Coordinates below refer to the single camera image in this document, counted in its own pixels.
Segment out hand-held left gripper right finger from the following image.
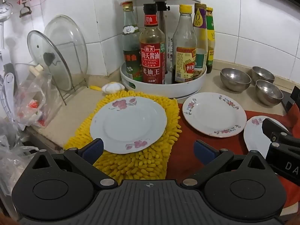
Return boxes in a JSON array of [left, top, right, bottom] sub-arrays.
[[181, 140, 272, 189]]

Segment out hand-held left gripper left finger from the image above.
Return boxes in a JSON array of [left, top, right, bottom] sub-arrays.
[[30, 138, 116, 190]]

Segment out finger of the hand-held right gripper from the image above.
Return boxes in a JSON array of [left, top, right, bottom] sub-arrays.
[[262, 118, 300, 149], [265, 142, 285, 168]]

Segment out white plate pink flowers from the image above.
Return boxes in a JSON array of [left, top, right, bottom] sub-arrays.
[[243, 116, 290, 158], [90, 97, 167, 155]]

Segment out small steel bowl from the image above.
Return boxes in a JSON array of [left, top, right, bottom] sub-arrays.
[[255, 80, 284, 106], [251, 66, 275, 85]]

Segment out white plate gold rim flowers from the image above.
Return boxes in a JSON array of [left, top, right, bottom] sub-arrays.
[[182, 92, 247, 137]]

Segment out large steel bowl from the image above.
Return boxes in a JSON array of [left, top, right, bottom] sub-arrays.
[[220, 68, 252, 92]]

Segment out red cloth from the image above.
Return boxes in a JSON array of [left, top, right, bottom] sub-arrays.
[[165, 101, 300, 216]]

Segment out black stove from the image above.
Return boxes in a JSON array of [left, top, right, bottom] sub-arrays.
[[281, 85, 300, 114]]

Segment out yellow chenille mat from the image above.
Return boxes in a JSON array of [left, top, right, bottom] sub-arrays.
[[63, 90, 182, 184]]

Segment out yellow white scrubber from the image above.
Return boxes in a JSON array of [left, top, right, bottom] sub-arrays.
[[90, 82, 125, 93]]

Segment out white two-tier condiment rack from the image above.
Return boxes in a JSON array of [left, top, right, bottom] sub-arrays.
[[117, 0, 208, 99]]

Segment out crumpled clear plastic bag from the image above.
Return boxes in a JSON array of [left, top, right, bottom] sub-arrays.
[[0, 117, 39, 195]]

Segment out yellow cap vinegar bottle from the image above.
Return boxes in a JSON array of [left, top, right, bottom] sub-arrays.
[[172, 5, 197, 83]]

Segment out beige bottle stopper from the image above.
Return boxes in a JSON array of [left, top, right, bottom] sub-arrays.
[[29, 65, 44, 76]]

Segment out white label jar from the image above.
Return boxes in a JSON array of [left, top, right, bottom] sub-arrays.
[[165, 37, 174, 74]]

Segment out green label clear glass bottle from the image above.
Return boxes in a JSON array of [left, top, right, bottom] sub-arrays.
[[121, 2, 142, 86]]

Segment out red label soy sauce bottle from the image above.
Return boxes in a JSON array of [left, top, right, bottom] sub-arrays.
[[139, 3, 166, 85]]

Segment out green yellow label bottle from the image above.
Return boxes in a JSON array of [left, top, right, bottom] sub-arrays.
[[206, 7, 215, 74]]

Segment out glass lid with black knob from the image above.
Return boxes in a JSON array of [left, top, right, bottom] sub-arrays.
[[27, 30, 74, 91]]

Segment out gold cap purple label bottle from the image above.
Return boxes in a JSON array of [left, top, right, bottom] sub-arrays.
[[193, 3, 208, 75]]

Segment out large glass pot lid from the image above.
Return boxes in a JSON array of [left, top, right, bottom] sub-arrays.
[[43, 15, 88, 92]]

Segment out metal strainer ladle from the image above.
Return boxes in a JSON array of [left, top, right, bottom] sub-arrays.
[[0, 0, 13, 30]]

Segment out wire lid rack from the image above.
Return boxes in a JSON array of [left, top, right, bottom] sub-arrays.
[[55, 42, 89, 106]]

